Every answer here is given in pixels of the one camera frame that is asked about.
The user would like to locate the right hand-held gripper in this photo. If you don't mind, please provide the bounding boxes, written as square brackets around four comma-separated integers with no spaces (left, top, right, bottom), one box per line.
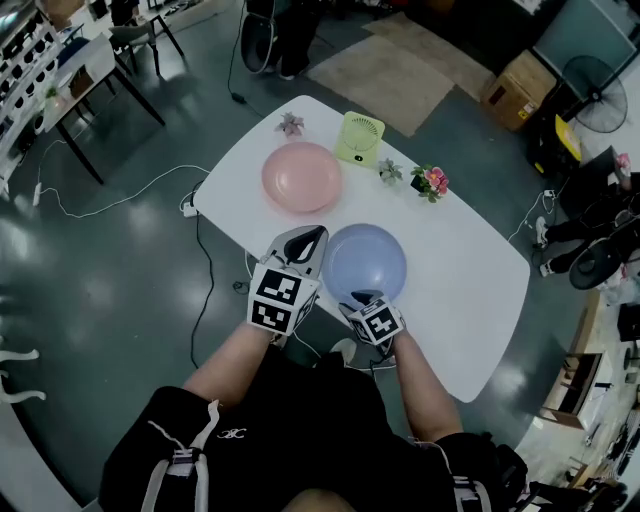
[338,288,407,347]

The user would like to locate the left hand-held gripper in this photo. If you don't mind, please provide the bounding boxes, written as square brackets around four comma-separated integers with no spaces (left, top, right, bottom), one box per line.
[245,224,330,336]

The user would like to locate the blue plate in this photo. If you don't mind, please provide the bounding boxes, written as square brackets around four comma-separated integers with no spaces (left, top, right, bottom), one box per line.
[321,223,409,306]

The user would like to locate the light pink plate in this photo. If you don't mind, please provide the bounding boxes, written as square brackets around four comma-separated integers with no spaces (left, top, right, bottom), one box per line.
[261,141,344,215]

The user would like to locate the person's right forearm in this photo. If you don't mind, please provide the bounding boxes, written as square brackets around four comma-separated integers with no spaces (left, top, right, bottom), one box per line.
[392,329,464,444]

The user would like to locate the person's left forearm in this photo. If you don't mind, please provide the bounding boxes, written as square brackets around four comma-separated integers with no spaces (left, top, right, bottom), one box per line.
[182,322,281,411]

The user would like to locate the person's white shoe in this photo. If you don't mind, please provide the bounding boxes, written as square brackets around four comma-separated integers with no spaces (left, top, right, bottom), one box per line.
[329,338,359,369]

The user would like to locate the small green succulent plant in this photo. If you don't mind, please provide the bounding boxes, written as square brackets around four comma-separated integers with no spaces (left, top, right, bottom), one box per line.
[378,158,404,185]

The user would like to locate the small pink succulent plant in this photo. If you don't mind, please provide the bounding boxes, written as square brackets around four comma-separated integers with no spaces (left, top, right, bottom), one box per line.
[274,112,305,138]

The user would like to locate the yellow-green desk fan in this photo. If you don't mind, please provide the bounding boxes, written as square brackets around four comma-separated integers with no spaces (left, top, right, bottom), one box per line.
[333,110,387,168]

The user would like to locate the potted pink flowers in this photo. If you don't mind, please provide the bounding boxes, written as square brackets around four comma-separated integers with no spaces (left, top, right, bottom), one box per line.
[410,163,450,203]

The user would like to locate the person's black clothing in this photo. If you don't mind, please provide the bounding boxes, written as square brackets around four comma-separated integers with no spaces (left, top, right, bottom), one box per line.
[99,344,529,512]

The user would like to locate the beige rug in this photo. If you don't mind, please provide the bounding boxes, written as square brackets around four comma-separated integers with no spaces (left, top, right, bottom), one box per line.
[362,12,496,101]
[305,35,455,139]

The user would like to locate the wooden side cabinet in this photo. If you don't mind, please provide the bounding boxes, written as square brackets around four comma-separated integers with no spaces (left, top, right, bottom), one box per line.
[539,349,614,431]

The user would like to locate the black cabinet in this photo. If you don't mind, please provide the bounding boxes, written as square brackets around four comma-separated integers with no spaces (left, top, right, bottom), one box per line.
[557,145,621,216]

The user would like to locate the cardboard box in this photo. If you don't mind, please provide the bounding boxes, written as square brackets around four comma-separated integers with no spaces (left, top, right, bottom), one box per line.
[480,48,558,132]

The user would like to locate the yellow and black machine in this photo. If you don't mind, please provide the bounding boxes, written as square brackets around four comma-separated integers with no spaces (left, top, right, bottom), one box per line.
[527,113,584,176]

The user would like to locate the grey chair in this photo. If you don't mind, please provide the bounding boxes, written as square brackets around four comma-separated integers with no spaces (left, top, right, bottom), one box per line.
[108,14,185,76]

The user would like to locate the small wooden box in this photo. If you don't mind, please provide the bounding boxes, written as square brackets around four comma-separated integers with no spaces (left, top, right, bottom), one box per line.
[69,67,95,99]

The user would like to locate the white table with black legs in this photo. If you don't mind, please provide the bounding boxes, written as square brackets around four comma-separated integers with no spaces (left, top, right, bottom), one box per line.
[42,32,166,185]

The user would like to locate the black floor fan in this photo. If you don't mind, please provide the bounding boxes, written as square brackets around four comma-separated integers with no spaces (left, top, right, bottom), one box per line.
[563,54,629,134]

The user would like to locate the white power cable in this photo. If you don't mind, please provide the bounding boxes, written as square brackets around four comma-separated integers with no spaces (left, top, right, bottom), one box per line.
[32,139,211,220]

